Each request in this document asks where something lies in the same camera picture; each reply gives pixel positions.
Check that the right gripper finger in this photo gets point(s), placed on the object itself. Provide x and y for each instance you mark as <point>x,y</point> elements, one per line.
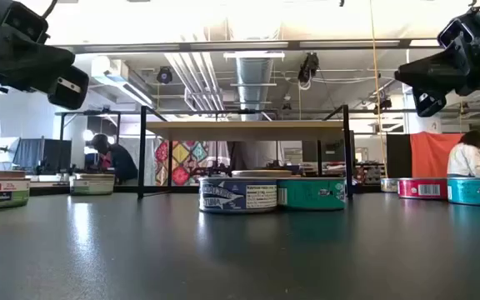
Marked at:
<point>456,33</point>
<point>440,75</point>

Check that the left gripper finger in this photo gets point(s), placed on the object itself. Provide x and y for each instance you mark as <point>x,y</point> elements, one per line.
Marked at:
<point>36,68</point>
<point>24,23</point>

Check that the red seafood can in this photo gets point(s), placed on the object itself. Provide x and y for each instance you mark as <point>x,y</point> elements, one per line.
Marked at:
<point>421,189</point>

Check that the blue yellow yellowfin can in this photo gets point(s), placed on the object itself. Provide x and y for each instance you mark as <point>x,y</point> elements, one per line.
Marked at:
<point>389,185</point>

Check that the teal skipjack tuna can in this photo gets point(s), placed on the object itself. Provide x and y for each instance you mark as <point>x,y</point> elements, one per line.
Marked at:
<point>477,191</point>
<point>311,193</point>

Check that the orange cloth panel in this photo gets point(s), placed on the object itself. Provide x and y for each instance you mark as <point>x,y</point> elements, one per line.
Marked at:
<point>431,154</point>

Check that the person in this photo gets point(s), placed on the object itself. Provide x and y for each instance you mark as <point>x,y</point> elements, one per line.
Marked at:
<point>467,160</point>
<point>119,162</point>

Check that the black panel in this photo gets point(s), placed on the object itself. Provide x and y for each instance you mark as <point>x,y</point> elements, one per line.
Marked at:
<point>398,156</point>

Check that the hanging black device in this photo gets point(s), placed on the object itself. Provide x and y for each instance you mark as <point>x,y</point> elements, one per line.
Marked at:
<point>308,66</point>

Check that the colourful patchwork quilt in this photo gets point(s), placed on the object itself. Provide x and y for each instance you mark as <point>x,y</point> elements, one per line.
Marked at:
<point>181,162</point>

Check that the black metal background frame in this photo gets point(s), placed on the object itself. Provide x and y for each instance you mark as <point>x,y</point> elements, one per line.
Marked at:
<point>86,112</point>

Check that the black ceiling camera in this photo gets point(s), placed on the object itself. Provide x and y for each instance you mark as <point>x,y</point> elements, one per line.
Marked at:
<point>164,75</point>

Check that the silver ventilation duct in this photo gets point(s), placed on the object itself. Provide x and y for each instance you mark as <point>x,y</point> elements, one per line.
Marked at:
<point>253,83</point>

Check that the wooden shelf with black frame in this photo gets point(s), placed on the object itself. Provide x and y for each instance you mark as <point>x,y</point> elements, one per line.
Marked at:
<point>244,130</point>

